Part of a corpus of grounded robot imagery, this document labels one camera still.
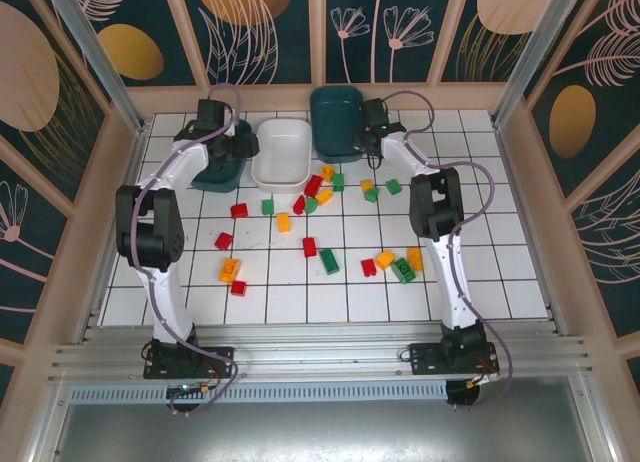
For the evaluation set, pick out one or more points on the teal plastic container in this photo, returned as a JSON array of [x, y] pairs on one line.
[[215, 182], [332, 127]]

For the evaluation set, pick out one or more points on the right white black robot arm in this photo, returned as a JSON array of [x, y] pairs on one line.
[[452, 282]]

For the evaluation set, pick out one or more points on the aluminium side rail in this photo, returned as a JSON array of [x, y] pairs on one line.
[[137, 144], [531, 232]]

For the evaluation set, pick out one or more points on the aluminium front rail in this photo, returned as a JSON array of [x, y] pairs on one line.
[[325, 352]]

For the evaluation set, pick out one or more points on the grey metal sheet panel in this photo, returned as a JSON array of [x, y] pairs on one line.
[[325, 432]]

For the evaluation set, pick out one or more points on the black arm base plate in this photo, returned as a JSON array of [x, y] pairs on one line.
[[425, 359], [220, 357]]

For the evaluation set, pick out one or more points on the aluminium corner post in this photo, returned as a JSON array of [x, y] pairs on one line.
[[92, 47], [536, 47]]

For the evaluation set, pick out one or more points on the white plastic container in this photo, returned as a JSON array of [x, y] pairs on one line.
[[280, 152]]

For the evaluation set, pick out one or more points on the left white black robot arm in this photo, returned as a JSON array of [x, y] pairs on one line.
[[167, 292]]

